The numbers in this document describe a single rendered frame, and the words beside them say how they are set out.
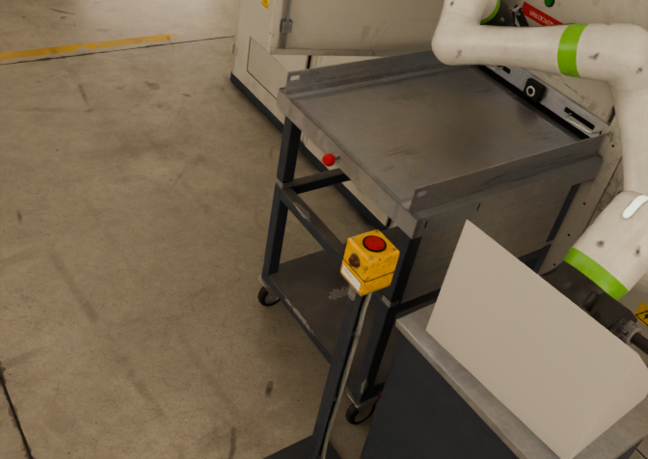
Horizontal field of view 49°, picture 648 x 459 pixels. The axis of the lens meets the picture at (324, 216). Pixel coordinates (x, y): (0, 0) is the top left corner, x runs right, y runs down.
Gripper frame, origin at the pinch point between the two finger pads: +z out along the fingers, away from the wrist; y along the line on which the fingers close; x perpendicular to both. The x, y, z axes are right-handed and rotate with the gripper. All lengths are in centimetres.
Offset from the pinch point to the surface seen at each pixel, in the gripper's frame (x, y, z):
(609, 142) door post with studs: 35.0, 9.4, 9.2
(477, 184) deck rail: 33, 36, -30
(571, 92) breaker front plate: 15.6, 3.8, 10.5
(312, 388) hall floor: 16, 122, -5
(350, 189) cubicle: -59, 82, 48
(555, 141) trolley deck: 23.5, 17.3, 6.4
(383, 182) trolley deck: 21, 48, -46
